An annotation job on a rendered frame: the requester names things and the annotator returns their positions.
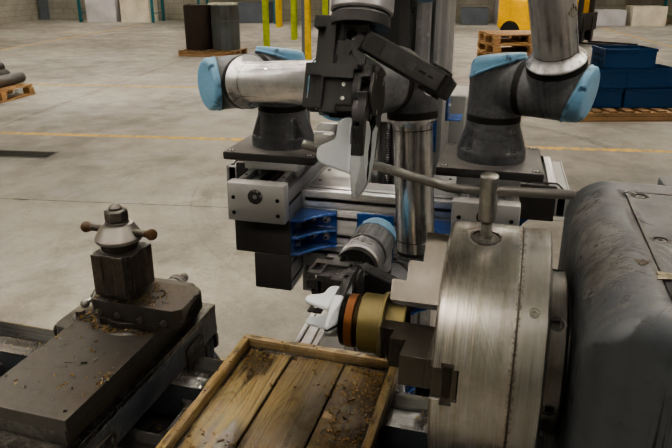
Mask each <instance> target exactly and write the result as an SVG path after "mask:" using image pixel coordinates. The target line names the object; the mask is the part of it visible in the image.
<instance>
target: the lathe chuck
mask: <svg viewBox="0 0 672 448"><path fill-rule="evenodd" d="M480 229H481V222H474V221H464V220H457V221H455V222H454V224H453V226H452V229H451V232H450V236H449V241H448V245H447V250H446V255H445V261H444V266H443V272H442V279H441V285H440V292H439V299H438V307H437V315H436V323H435V331H434V340H433V350H432V360H431V366H432V367H435V368H441V367H442V364H443V363H445V364H451V365H454V371H459V375H458V387H457V394H456V399H455V400H452V399H451V403H450V404H448V403H442V402H440V397H435V396H430V394H429V398H428V418H427V440H428V448H504V446H505V438H506V430H507V421H508V412H509V402H510V393H511V383H512V373H513V362H514V352H515V341H516V329H517V318H518V305H519V293H520V279H521V265H522V248H523V227H522V226H513V225H503V224H493V223H492V233H494V234H496V235H497V236H498V237H499V240H498V241H497V242H495V243H490V244H485V243H480V242H478V241H476V240H475V239H473V237H472V236H473V235H474V234H475V233H477V232H480Z"/></svg>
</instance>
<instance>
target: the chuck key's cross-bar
mask: <svg viewBox="0 0 672 448"><path fill-rule="evenodd" d="M320 145H322V144H318V143H315V142H312V141H308V140H303V142H302V145H301V147H302V149H306V150H309V151H312V152H316V153H317V149H318V147H319V146H320ZM372 170H376V171H379V172H382V173H386V174H389V175H392V176H396V177H399V178H402V179H406V180H409V181H412V182H416V183H419V184H422V185H426V186H429V187H432V188H436V189H439V190H442V191H446V192H451V193H461V194H478V195H480V194H481V188H480V185H474V184H456V183H450V182H446V181H443V180H439V179H436V178H433V177H429V176H426V175H423V174H419V173H416V172H412V171H409V170H406V169H402V168H399V167H396V166H392V165H389V164H386V163H382V162H379V161H376V160H374V163H373V168H372ZM496 194H497V196H514V197H532V198H549V199H567V200H574V199H575V198H576V191H575V190H568V189H549V188H530V187H512V186H498V189H497V192H496Z"/></svg>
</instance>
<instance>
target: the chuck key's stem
mask: <svg viewBox="0 0 672 448"><path fill-rule="evenodd" d="M498 185H499V175H498V174H497V173H495V172H491V171H487V172H483V173H482V174H481V175H480V188H481V194H480V195H479V208H478V220H479V221H480V222H481V229H480V240H491V236H492V223H494V222H495V221H496V213H497V199H498V196H497V194H496V192H497V189H498Z"/></svg>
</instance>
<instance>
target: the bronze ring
mask: <svg viewBox="0 0 672 448"><path fill-rule="evenodd" d="M390 293H391V292H386V293H385V294H377V293H369V292H366V293H365V294H364V295H363V297H362V295H361V294H355V293H352V294H350V293H347V294H346V295H345V296H344V298H343V300H342V303H341V307H340V311H339V317H338V327H337V334H338V341H339V343H340V344H341V345H345V346H347V347H355V346H357V349H358V351H361V352H367V353H374V354H377V355H378V357H379V358H384V357H385V356H386V355H381V354H378V346H379V330H380V326H381V324H382V322H383V320H385V319H386V320H393V321H399V322H406V323H410V320H411V310H410V307H409V306H408V305H401V304H393V302H392V301H391V299H390Z"/></svg>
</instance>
